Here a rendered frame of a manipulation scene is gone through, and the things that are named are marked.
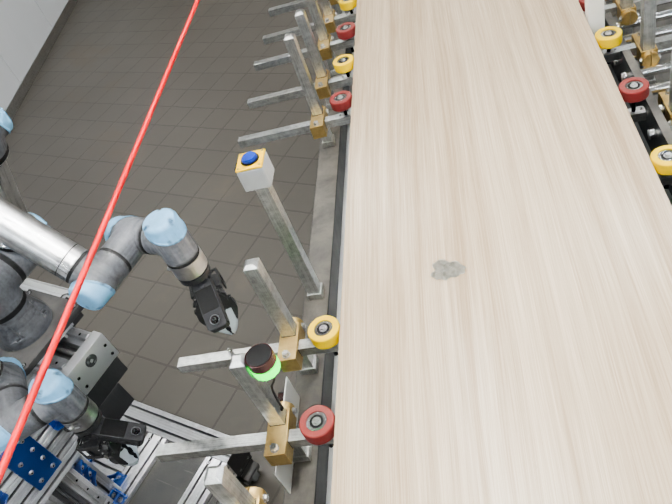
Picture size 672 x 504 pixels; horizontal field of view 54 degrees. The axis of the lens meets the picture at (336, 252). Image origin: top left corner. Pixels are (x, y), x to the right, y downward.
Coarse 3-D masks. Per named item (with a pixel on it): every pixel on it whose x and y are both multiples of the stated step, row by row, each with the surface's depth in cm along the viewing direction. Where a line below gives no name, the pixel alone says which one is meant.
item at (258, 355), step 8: (264, 344) 134; (248, 352) 134; (256, 352) 133; (264, 352) 133; (248, 360) 133; (256, 360) 132; (264, 360) 131; (272, 384) 140; (272, 392) 143; (280, 408) 148
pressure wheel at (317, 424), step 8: (312, 408) 145; (320, 408) 144; (328, 408) 144; (304, 416) 144; (312, 416) 144; (320, 416) 143; (328, 416) 142; (304, 424) 143; (312, 424) 143; (320, 424) 142; (328, 424) 141; (304, 432) 141; (312, 432) 141; (320, 432) 140; (328, 432) 140; (312, 440) 141; (320, 440) 141; (328, 440) 142
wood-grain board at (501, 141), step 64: (384, 0) 271; (448, 0) 255; (512, 0) 241; (576, 0) 228; (384, 64) 237; (448, 64) 224; (512, 64) 213; (576, 64) 203; (384, 128) 210; (448, 128) 200; (512, 128) 191; (576, 128) 183; (384, 192) 189; (448, 192) 181; (512, 192) 173; (576, 192) 166; (640, 192) 160; (384, 256) 171; (448, 256) 165; (512, 256) 158; (576, 256) 153; (640, 256) 147; (384, 320) 157; (448, 320) 151; (512, 320) 146; (576, 320) 141; (640, 320) 137; (384, 384) 144; (448, 384) 140; (512, 384) 135; (576, 384) 131; (640, 384) 127; (384, 448) 134; (448, 448) 130; (512, 448) 126; (576, 448) 123; (640, 448) 119
